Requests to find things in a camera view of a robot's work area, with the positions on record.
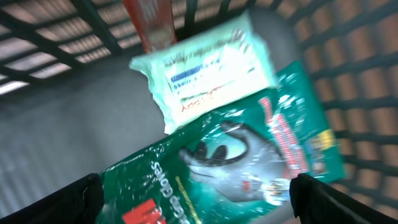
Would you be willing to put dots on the mint wet wipes pack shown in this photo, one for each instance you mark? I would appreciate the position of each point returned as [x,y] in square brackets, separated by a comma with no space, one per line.
[209,70]

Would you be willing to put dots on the green 3M gloves packet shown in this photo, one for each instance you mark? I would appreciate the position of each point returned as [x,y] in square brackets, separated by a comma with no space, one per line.
[231,165]

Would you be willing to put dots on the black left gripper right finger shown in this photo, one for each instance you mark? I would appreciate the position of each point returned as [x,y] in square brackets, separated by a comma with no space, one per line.
[315,202]

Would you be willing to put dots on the red coffee stick sachet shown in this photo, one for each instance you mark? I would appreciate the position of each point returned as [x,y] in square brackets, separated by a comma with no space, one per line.
[154,23]

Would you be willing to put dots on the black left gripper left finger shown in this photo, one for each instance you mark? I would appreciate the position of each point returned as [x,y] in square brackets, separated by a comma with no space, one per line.
[79,202]

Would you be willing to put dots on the grey plastic mesh basket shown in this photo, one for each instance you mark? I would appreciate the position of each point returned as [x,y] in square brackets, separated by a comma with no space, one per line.
[71,106]

